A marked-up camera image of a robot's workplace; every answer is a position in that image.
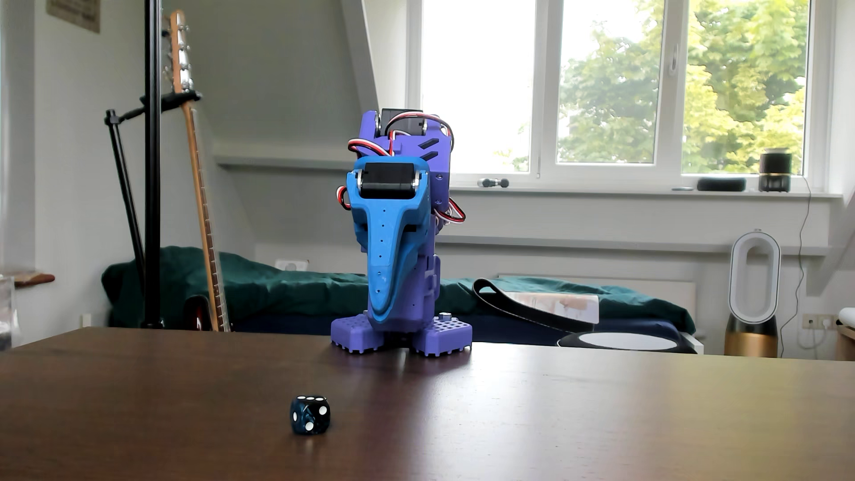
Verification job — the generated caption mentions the white gold bladeless fan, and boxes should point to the white gold bladeless fan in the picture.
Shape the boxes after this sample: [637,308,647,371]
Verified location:
[724,230,783,358]

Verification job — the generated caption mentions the thin black power cable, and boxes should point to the thin black power cable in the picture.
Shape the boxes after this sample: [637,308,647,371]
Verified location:
[778,175,829,351]

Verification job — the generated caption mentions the red white black servo wires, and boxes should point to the red white black servo wires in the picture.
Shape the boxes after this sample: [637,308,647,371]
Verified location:
[336,111,467,224]

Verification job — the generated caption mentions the open magazine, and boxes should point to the open magazine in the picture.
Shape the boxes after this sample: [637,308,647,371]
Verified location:
[502,291,601,326]

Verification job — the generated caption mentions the blue gripper with motor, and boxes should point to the blue gripper with motor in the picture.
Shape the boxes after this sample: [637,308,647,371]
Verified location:
[346,155,432,326]

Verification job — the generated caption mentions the framed wall picture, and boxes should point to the framed wall picture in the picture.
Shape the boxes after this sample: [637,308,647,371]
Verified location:
[46,0,102,33]

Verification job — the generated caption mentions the black vertical pole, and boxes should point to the black vertical pole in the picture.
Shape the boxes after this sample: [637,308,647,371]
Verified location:
[143,0,166,330]

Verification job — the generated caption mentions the clear glass container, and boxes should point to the clear glass container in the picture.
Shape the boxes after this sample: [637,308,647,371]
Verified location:
[0,276,20,351]

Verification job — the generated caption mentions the wooden neck electric guitar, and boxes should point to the wooden neck electric guitar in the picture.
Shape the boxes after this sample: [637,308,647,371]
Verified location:
[162,9,232,333]

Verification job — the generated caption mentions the round black white tray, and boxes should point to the round black white tray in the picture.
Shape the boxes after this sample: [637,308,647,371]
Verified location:
[557,330,697,354]

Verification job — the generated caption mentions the purple robot arm with base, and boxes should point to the purple robot arm with base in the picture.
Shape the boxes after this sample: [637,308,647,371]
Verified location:
[330,109,473,358]

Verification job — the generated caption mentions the black cylindrical speaker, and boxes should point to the black cylindrical speaker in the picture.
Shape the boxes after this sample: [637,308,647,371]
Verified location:
[759,148,793,193]

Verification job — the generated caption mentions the dark blue mattress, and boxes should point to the dark blue mattress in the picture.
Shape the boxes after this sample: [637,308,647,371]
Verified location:
[230,314,682,346]

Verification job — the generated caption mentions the white window frame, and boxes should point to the white window frame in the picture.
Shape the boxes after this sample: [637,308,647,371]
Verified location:
[406,0,836,191]

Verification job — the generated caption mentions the wooden shelf board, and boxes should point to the wooden shelf board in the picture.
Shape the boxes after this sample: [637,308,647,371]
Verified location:
[0,269,56,289]

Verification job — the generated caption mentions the dark blue dice white dots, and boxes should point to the dark blue dice white dots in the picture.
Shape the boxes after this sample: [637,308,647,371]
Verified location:
[290,395,331,436]

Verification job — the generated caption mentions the black guitar stand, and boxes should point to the black guitar stand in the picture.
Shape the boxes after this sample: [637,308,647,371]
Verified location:
[104,90,203,281]

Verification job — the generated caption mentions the black strap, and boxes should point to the black strap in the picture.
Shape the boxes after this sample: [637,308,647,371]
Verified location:
[472,278,597,334]

